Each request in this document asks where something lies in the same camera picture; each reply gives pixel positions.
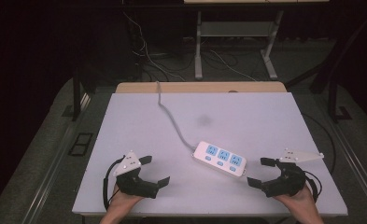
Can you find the white power strip blue sockets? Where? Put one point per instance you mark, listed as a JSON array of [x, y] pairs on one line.
[[219, 159]]

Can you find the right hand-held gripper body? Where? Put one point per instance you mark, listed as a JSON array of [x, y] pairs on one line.
[[288, 182]]

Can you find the person's left hand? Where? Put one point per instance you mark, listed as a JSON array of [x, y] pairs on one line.
[[120, 202]]

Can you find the aluminium floor rail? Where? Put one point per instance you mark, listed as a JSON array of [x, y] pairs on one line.
[[357, 155], [58, 149]]

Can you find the black floor frame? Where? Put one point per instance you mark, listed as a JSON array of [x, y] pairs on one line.
[[80, 144]]

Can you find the person's right hand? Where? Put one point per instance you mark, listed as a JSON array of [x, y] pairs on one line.
[[301, 203]]

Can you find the black metal stand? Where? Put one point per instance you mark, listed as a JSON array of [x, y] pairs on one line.
[[333, 93]]

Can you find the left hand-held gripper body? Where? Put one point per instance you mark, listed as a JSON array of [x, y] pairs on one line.
[[131, 183]]

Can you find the white metal table frame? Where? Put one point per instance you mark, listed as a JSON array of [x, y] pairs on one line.
[[198, 46]]

